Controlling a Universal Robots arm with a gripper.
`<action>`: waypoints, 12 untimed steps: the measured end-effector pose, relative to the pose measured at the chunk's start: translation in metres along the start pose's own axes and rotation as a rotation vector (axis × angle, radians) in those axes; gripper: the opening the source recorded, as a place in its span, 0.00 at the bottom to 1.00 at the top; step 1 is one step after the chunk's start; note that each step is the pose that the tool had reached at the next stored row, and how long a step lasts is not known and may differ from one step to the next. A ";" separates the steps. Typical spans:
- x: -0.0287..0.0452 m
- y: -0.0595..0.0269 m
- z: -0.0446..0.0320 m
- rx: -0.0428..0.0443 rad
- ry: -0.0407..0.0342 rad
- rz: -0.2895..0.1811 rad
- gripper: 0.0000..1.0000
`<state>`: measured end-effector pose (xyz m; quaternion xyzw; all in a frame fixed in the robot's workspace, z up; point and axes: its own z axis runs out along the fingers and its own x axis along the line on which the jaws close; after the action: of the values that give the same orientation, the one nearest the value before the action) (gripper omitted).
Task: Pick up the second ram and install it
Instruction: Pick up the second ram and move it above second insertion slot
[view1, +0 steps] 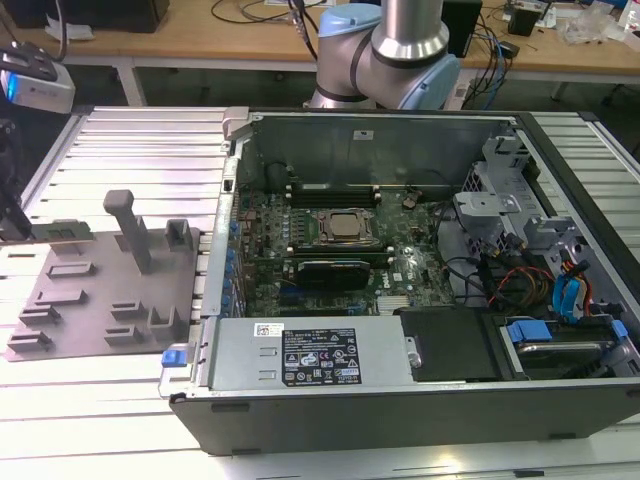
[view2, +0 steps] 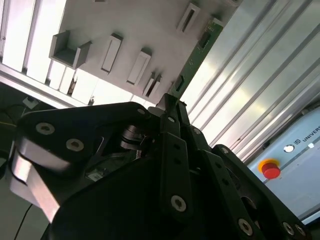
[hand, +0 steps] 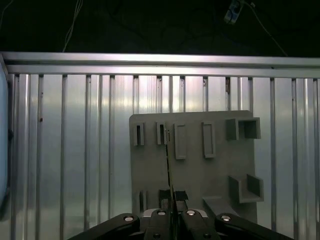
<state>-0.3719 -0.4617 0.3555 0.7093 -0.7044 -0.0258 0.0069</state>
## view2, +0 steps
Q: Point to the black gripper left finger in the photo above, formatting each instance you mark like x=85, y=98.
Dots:
x=50, y=147

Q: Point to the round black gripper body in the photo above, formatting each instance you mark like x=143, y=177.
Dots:
x=117, y=207

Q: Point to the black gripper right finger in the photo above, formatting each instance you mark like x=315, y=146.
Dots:
x=221, y=172

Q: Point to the green RAM stick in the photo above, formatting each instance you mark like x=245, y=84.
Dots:
x=196, y=58

